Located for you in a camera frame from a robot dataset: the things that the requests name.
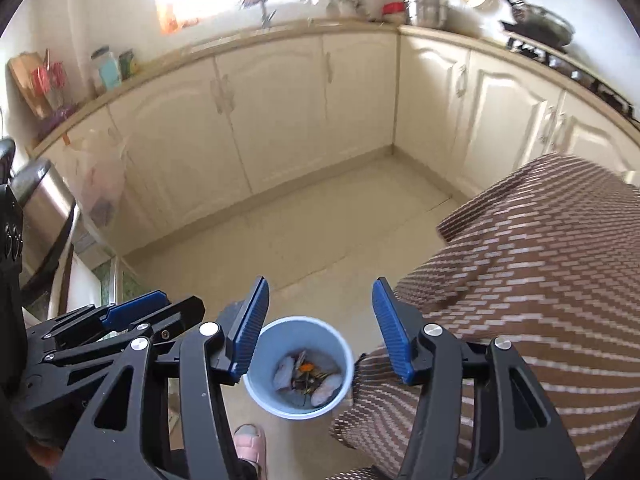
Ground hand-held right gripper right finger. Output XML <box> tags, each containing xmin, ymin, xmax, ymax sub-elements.
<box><xmin>371</xmin><ymin>276</ymin><xmax>586</xmax><ymax>480</ymax></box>

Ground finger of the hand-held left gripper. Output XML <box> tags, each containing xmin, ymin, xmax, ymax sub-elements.
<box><xmin>44</xmin><ymin>296</ymin><xmax>206</xmax><ymax>377</ymax></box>
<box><xmin>27</xmin><ymin>290</ymin><xmax>173</xmax><ymax>349</ymax></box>

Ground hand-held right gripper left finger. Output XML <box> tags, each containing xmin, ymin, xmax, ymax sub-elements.
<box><xmin>59</xmin><ymin>275</ymin><xmax>271</xmax><ymax>480</ymax></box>

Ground light blue plastic bin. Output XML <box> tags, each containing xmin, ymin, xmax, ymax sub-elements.
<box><xmin>242</xmin><ymin>316</ymin><xmax>356</xmax><ymax>418</ymax></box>

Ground white plastic wad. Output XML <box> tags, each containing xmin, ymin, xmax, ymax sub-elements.
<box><xmin>272</xmin><ymin>355</ymin><xmax>301</xmax><ymax>393</ymax></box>

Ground black snack packet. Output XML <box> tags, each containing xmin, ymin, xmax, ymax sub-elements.
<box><xmin>292</xmin><ymin>352</ymin><xmax>333</xmax><ymax>396</ymax></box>

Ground grey brown wrapper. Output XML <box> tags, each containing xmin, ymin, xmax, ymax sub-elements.
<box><xmin>311</xmin><ymin>372</ymin><xmax>345</xmax><ymax>407</ymax></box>

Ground green patterned floor mat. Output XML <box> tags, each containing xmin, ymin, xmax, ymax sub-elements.
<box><xmin>95</xmin><ymin>255</ymin><xmax>146</xmax><ymax>311</ymax></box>

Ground stainless steel bin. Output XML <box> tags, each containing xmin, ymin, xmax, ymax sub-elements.
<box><xmin>10</xmin><ymin>157</ymin><xmax>81</xmax><ymax>306</ymax></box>

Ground pink slipper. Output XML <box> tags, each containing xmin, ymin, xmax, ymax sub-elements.
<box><xmin>232</xmin><ymin>424</ymin><xmax>267</xmax><ymax>467</ymax></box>

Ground hanging clear plastic bag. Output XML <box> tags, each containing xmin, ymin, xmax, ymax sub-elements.
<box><xmin>70</xmin><ymin>130</ymin><xmax>128</xmax><ymax>228</ymax></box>

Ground polka-dot covered stool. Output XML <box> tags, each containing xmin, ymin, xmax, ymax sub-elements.
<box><xmin>340</xmin><ymin>465</ymin><xmax>403</xmax><ymax>480</ymax></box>

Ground purple cloth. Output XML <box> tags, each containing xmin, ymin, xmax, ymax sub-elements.
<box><xmin>37</xmin><ymin>105</ymin><xmax>78</xmax><ymax>137</ymax></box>

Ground wooden cutting board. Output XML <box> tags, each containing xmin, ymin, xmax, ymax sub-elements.
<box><xmin>7</xmin><ymin>51</ymin><xmax>53</xmax><ymax>118</ymax></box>

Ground red pink kitchen tool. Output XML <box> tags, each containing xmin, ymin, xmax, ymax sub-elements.
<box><xmin>31</xmin><ymin>60</ymin><xmax>68</xmax><ymax>106</ymax></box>

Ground cream lower kitchen cabinets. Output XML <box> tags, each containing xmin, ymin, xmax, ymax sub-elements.
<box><xmin>35</xmin><ymin>27</ymin><xmax>640</xmax><ymax>261</ymax></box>

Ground clear glass jar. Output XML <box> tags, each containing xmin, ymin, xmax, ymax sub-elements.
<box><xmin>91</xmin><ymin>46</ymin><xmax>123</xmax><ymax>92</ymax></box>

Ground orange dish cloth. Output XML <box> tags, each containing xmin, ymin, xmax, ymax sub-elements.
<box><xmin>156</xmin><ymin>2</ymin><xmax>201</xmax><ymax>34</ymax></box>

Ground beige kitchen countertop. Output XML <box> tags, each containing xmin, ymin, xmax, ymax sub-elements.
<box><xmin>25</xmin><ymin>17</ymin><xmax>640</xmax><ymax>157</ymax></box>

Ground steel sink faucet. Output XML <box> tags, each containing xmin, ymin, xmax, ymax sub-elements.
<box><xmin>234</xmin><ymin>0</ymin><xmax>279</xmax><ymax>29</ymax></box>

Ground black gas stove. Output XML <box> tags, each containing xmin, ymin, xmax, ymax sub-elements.
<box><xmin>505</xmin><ymin>32</ymin><xmax>640</xmax><ymax>122</ymax></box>

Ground steel steamer pot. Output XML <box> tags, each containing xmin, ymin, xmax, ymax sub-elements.
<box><xmin>404</xmin><ymin>0</ymin><xmax>450</xmax><ymax>28</ymax></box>

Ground black wok with lid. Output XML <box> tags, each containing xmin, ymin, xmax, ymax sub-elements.
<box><xmin>477</xmin><ymin>0</ymin><xmax>576</xmax><ymax>47</ymax></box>

